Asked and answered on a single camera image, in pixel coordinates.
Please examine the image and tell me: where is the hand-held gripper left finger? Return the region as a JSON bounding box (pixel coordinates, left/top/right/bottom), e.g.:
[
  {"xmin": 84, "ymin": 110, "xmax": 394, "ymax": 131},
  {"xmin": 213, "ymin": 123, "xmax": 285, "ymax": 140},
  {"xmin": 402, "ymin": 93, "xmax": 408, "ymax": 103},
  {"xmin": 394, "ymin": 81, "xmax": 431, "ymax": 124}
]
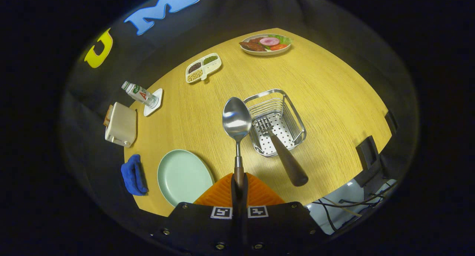
[{"xmin": 148, "ymin": 173, "xmax": 240, "ymax": 253}]

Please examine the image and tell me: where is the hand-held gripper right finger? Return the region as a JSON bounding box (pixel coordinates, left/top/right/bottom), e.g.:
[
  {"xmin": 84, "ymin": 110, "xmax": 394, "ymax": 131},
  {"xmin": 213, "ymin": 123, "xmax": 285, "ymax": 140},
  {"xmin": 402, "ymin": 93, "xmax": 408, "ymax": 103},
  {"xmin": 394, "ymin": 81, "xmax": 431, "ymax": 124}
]
[{"xmin": 240, "ymin": 173, "xmax": 327, "ymax": 253}]

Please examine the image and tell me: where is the fork with brown handle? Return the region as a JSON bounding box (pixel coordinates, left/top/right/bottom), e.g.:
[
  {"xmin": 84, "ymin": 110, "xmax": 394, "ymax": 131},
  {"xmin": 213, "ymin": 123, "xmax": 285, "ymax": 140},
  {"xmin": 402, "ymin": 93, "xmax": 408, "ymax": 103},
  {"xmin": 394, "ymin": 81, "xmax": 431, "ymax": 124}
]
[{"xmin": 256, "ymin": 116, "xmax": 309, "ymax": 187}]

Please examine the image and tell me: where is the spoon with brown handle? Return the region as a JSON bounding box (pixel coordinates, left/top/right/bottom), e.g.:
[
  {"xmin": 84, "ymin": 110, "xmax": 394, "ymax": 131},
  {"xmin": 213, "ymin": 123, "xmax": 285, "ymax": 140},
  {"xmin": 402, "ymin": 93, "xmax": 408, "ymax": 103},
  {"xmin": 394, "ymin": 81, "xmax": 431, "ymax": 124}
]
[{"xmin": 222, "ymin": 96, "xmax": 253, "ymax": 190}]

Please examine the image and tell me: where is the pale green plate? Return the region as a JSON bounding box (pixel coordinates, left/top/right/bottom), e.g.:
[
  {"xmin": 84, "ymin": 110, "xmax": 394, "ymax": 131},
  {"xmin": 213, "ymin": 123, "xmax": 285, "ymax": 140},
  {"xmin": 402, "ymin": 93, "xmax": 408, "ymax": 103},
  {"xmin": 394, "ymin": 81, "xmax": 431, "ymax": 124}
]
[{"xmin": 157, "ymin": 149, "xmax": 216, "ymax": 207}]

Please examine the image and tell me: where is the blue cloth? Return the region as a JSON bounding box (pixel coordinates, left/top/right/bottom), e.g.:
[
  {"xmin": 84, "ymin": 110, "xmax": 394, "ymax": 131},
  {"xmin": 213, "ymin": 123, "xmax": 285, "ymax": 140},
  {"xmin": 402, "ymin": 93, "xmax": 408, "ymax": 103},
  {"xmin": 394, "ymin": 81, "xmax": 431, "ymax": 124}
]
[{"xmin": 121, "ymin": 154, "xmax": 149, "ymax": 196}]

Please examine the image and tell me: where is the black rectangular block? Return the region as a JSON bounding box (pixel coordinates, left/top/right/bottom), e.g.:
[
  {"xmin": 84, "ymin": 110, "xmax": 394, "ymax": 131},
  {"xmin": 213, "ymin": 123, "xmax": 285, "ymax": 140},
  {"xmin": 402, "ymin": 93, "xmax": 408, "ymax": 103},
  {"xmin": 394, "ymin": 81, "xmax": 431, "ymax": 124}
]
[
  {"xmin": 356, "ymin": 135, "xmax": 381, "ymax": 171},
  {"xmin": 384, "ymin": 111, "xmax": 398, "ymax": 135}
]

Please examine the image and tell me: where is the white square coaster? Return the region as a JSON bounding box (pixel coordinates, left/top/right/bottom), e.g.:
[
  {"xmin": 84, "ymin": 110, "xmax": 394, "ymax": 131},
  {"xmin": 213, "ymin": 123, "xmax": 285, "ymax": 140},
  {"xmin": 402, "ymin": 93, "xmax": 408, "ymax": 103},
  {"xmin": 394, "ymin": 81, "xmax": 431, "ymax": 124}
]
[{"xmin": 143, "ymin": 88, "xmax": 163, "ymax": 117}]

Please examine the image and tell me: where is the white toaster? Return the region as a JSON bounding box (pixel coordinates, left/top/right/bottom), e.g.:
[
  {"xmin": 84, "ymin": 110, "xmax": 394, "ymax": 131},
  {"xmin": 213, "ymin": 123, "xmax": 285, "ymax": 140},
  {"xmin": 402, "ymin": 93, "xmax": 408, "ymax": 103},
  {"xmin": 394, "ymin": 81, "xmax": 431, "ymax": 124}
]
[{"xmin": 105, "ymin": 102, "xmax": 137, "ymax": 148}]

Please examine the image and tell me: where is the white divided tray with beans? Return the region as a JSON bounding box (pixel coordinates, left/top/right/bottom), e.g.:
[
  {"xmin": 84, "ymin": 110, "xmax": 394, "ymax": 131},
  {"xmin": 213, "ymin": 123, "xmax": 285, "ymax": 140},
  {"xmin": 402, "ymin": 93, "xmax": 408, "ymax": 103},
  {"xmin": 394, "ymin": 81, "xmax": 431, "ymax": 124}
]
[{"xmin": 185, "ymin": 53, "xmax": 222, "ymax": 84}]

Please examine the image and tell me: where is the white drink bottle red label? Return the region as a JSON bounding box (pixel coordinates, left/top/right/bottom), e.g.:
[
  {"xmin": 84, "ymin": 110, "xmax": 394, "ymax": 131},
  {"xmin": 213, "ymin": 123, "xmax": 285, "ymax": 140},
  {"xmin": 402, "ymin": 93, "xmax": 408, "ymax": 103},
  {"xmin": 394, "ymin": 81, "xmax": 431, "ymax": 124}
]
[{"xmin": 121, "ymin": 81, "xmax": 159, "ymax": 109}]

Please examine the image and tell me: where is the white plate with food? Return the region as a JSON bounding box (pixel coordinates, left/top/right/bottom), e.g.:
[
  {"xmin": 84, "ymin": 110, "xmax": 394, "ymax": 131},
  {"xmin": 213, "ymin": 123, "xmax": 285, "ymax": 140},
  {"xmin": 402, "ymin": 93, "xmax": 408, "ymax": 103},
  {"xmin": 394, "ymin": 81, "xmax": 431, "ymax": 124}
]
[{"xmin": 239, "ymin": 33, "xmax": 292, "ymax": 56}]

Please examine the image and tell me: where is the metal wire basket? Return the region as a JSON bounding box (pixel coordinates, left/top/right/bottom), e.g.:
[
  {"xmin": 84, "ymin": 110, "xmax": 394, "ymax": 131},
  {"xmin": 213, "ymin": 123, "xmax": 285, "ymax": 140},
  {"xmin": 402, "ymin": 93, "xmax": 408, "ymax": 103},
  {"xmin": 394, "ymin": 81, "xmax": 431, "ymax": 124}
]
[{"xmin": 243, "ymin": 89, "xmax": 307, "ymax": 158}]

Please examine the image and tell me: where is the tangle of black cables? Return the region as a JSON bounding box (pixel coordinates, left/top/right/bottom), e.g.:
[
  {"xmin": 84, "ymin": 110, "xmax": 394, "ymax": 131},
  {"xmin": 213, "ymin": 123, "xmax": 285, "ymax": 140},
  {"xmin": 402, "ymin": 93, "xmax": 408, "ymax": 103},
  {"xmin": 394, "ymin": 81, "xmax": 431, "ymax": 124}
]
[{"xmin": 312, "ymin": 180, "xmax": 397, "ymax": 232}]

